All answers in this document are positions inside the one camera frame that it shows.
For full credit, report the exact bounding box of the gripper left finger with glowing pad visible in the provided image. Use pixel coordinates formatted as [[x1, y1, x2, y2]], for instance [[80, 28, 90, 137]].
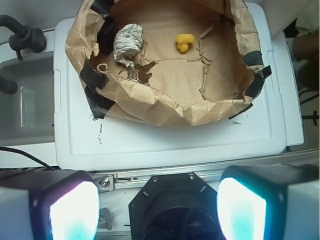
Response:
[[0, 170, 100, 240]]

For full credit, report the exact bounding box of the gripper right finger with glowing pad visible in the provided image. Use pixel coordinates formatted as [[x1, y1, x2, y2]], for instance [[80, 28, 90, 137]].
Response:
[[217, 164, 320, 240]]

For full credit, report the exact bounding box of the white plastic cutting board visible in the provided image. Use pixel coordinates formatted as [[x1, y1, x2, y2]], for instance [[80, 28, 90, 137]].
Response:
[[53, 2, 288, 171]]

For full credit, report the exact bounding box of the black faucet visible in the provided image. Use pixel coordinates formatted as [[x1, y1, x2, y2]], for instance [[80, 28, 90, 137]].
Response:
[[0, 14, 47, 61]]

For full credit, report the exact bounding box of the brown paper bag tray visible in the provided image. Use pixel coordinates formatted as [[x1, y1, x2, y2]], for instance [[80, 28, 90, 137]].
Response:
[[65, 0, 272, 127]]

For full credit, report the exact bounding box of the yellow rubber duck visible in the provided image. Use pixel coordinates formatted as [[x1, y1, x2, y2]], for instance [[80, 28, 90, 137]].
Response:
[[175, 33, 195, 53]]

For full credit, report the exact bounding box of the crumpled white paper ball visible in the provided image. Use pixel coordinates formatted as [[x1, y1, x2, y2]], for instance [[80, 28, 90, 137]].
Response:
[[113, 23, 144, 68]]

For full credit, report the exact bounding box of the black cable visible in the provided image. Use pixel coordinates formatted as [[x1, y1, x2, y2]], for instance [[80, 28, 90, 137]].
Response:
[[0, 146, 57, 171]]

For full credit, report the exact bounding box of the aluminium frame rail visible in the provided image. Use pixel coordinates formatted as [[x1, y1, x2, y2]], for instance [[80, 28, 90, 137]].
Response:
[[90, 148, 320, 193]]

